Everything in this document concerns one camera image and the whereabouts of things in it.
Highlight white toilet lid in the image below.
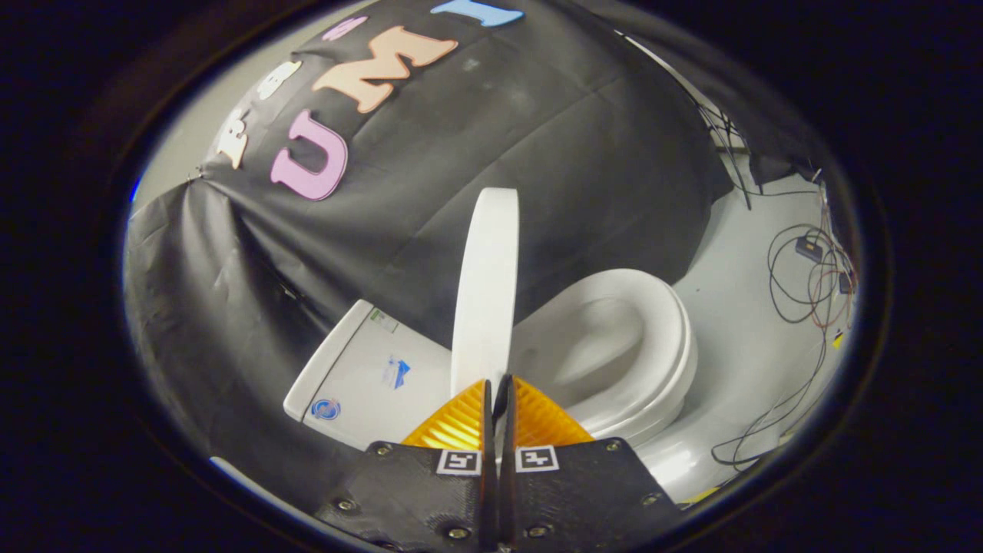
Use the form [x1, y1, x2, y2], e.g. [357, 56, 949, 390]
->
[449, 187, 521, 400]

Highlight white toilet seat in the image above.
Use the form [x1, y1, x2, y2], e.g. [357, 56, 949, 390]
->
[511, 268, 700, 448]

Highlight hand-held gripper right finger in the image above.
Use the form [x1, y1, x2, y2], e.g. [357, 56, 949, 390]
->
[495, 374, 684, 550]

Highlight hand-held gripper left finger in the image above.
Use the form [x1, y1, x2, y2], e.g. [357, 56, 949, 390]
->
[315, 378, 496, 553]

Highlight white toilet tank cover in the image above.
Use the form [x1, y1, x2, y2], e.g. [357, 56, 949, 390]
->
[283, 298, 379, 423]

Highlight tangled black cables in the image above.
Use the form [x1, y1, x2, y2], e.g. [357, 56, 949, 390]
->
[710, 221, 858, 471]

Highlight black backdrop cloth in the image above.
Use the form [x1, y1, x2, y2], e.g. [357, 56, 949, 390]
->
[124, 0, 826, 515]

